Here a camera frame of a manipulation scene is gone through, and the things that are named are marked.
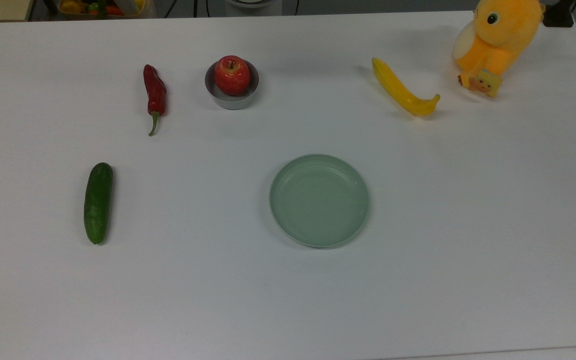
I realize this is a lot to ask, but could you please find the red apple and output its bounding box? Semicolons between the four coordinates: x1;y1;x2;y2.
214;55;251;97

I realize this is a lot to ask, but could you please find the small grey bowl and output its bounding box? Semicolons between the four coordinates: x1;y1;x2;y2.
204;58;260;111

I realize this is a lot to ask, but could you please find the pale green round plate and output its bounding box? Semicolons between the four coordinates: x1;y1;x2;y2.
269;154;370;249

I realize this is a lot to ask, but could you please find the yellow banana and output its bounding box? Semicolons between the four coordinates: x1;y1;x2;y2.
371;57;441;118

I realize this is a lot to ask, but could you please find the red chili pepper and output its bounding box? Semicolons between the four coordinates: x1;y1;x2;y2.
143;64;168;137

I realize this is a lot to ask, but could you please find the green cucumber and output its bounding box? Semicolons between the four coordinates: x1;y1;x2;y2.
83;162;114;246

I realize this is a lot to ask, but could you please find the yellow paper toy tag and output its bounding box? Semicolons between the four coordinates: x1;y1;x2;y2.
468;69;503;99

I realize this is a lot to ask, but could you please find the clear plastic toy container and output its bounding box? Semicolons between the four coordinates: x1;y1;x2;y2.
58;0;154;20

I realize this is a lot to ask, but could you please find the orange plush duck toy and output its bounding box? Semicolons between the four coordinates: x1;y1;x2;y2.
452;0;547;90

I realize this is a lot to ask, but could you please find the black stand base block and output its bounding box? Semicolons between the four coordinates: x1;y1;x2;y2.
543;0;575;28

